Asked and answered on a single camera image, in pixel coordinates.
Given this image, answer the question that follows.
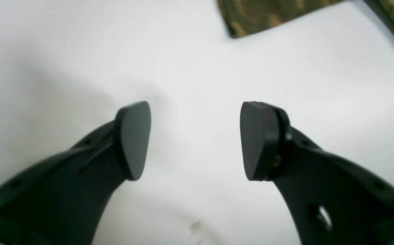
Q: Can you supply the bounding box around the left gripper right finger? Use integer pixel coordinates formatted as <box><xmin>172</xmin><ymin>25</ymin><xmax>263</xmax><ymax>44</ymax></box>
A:
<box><xmin>239</xmin><ymin>102</ymin><xmax>394</xmax><ymax>245</ymax></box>

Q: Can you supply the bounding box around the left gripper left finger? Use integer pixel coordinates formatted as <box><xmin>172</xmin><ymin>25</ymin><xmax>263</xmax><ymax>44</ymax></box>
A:
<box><xmin>0</xmin><ymin>101</ymin><xmax>151</xmax><ymax>245</ymax></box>

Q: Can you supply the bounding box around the camouflage t-shirt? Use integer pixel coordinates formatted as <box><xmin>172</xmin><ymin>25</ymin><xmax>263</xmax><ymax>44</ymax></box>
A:
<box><xmin>217</xmin><ymin>0</ymin><xmax>394</xmax><ymax>38</ymax></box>

